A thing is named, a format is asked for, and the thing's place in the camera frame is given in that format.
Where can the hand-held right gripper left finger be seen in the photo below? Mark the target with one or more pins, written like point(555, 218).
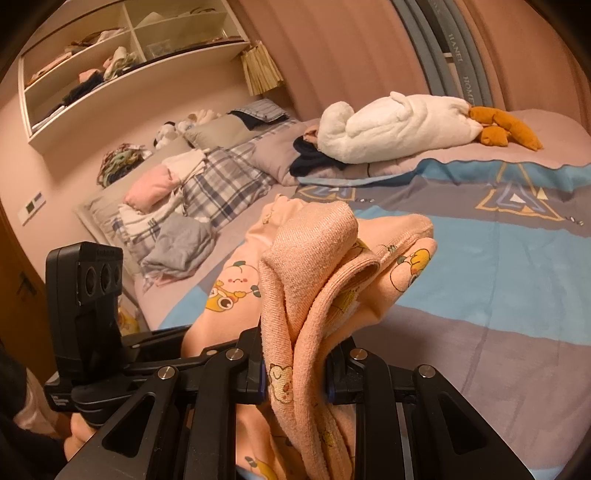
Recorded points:
point(253, 369)

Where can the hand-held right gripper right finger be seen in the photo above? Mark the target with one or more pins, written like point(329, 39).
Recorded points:
point(331, 383)

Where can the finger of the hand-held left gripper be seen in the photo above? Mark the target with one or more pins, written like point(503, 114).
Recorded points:
point(152, 362)
point(152, 337)

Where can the pink cartoon print garment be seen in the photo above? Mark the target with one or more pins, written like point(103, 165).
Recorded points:
point(304, 277)

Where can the person's left forearm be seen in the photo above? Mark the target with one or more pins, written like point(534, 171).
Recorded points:
point(30, 406)

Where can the dark folded clothes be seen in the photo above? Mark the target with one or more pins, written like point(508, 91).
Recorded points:
point(81, 90)

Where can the pink folded clothes pile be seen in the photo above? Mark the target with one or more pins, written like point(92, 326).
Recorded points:
point(51, 67)

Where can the pink white rolled clothes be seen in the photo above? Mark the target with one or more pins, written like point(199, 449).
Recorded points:
point(117, 62)

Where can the person's left hand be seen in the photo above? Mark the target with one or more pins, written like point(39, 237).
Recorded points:
point(76, 438)

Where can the yellow printed bag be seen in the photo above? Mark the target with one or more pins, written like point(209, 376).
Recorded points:
point(127, 318)

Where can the wooden door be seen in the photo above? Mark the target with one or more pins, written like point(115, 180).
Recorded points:
point(18, 323)

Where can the grey crumpled cloth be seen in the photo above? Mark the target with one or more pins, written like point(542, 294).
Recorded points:
point(180, 249)

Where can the pink folded cloth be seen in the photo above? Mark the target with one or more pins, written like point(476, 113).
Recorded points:
point(150, 187)

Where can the pile of patterned cloths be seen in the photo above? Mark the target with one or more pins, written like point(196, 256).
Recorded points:
point(122, 164)

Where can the plaid quilt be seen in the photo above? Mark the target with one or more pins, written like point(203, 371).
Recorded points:
point(226, 194)

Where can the white folded cloth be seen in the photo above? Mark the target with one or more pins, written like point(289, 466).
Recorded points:
point(184, 164)

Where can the blue grey patterned blanket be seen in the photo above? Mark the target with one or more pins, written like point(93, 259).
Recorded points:
point(461, 258)

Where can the black white plush toy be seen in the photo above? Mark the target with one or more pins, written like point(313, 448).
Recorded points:
point(165, 134)

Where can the large grey pillow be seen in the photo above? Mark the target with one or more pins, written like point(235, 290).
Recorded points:
point(277, 157)

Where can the dark navy cloth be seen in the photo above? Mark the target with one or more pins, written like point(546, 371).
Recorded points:
point(309, 159)

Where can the blue striped pillow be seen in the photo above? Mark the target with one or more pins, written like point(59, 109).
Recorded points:
point(258, 110)

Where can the white plush goose toy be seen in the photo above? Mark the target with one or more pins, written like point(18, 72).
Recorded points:
point(406, 127)

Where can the clear plastic container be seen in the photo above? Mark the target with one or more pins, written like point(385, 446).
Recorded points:
point(160, 48)

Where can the beige tassel bundle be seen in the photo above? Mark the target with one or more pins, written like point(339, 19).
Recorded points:
point(261, 69)

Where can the pink bed sheet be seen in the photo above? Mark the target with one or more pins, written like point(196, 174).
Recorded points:
point(545, 131)

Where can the grey blue curtain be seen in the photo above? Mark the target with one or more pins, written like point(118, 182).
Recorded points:
point(443, 50)

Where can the pink curtain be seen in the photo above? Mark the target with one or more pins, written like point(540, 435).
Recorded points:
point(526, 50)

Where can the white wall switch panel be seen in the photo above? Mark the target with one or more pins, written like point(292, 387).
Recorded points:
point(34, 203)

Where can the white wall shelf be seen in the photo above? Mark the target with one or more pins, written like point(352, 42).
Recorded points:
point(138, 76)

